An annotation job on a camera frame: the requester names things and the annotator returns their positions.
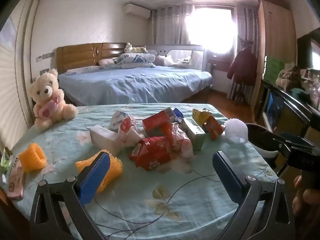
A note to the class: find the green white carton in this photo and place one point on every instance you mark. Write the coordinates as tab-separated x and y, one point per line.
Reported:
195	132

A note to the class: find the grey bed guard rail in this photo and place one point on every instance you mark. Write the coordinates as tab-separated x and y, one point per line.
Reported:
160	50

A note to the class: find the pink white pillow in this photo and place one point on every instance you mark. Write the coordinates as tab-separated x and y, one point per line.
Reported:
107	62

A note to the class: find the bed with blue sheet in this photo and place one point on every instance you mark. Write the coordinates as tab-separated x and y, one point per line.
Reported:
137	85

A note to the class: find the large red carton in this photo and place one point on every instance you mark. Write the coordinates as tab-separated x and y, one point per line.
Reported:
152	152

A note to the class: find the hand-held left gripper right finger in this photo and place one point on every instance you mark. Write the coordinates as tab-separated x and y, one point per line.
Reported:
226	177

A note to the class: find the clear green plastic piece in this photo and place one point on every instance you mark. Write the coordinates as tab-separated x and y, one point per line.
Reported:
5	160

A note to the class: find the pink phone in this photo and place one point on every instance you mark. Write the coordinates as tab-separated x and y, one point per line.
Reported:
16	180

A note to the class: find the grey patterned curtain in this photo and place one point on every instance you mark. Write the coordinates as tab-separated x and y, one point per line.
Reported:
246	22
170	25

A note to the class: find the orange carton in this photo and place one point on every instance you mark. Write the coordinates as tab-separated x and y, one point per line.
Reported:
213	128

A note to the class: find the orange spiky cup toy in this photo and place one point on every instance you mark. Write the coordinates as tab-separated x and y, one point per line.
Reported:
32	158

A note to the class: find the small red carton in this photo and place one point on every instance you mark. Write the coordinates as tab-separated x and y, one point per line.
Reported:
156	121

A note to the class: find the cream teddy bear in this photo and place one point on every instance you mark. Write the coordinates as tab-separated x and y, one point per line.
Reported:
47	87

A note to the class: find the wooden headboard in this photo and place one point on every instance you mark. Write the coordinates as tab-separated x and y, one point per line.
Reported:
75	56

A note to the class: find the black television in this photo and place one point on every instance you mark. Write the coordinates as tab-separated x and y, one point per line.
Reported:
303	52

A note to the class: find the wall switch panel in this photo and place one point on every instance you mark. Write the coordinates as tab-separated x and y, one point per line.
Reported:
45	57

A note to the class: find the pink white plastic bag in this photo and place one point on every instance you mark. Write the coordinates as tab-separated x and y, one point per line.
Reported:
181	142

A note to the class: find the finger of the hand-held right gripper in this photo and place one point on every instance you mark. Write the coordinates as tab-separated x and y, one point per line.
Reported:
282	143

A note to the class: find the yellow carton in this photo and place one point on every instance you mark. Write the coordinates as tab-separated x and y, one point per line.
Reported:
200	116

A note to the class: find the bright window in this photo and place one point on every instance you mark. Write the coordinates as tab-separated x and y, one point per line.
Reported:
210	30

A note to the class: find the cream plush toy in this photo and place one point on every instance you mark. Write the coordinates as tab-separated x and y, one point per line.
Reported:
139	49

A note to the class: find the dark red coat on stand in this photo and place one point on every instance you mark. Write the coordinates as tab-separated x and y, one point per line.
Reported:
241	92

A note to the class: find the teal cloth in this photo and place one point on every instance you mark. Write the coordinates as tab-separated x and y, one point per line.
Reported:
300	93

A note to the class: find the white printed cushion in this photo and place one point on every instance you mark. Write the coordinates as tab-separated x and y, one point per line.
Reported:
184	62

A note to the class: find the stack of green boxes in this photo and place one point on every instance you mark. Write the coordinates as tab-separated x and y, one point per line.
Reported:
273	67

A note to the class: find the white plush dog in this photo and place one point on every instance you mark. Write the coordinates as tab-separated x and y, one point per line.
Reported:
128	48

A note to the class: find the brown plush cloth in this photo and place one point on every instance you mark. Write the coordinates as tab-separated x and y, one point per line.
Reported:
290	76

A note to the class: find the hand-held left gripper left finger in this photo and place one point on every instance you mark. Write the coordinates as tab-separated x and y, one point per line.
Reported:
95	176

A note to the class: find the floral green tablecloth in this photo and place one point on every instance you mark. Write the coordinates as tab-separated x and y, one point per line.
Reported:
150	205

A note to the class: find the orange spiky long toy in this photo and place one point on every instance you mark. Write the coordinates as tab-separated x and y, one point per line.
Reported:
115	170

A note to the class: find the white round trash bin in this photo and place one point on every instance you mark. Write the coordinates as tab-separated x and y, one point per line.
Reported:
255	135

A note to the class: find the wooden wardrobe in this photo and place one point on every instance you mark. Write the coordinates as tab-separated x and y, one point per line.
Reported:
277	30

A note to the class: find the pink plush toy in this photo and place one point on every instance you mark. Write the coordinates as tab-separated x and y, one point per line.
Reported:
165	60

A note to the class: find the black glass cabinet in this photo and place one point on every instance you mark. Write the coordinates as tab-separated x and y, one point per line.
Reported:
295	110

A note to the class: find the white pillows with pattern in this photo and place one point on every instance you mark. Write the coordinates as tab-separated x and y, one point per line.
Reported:
136	60

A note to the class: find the red white plastic wrapper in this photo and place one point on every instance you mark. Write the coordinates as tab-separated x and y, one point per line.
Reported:
127	130

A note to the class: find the white blue plastic wrapper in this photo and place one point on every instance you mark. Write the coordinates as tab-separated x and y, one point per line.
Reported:
117	120

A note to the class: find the blue white packet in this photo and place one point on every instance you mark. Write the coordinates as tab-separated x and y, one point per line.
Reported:
178	112

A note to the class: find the louvered sliding closet door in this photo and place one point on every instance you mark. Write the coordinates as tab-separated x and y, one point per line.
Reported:
10	80

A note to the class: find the white air conditioner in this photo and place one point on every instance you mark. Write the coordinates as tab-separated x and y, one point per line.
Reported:
137	10

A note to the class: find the person's right hand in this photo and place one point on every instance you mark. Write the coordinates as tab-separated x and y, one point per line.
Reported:
306	202

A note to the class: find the white spiky ball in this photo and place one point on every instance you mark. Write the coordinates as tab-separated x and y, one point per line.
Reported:
235	130

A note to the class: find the white tissue pack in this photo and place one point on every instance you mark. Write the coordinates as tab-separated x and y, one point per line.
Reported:
103	137

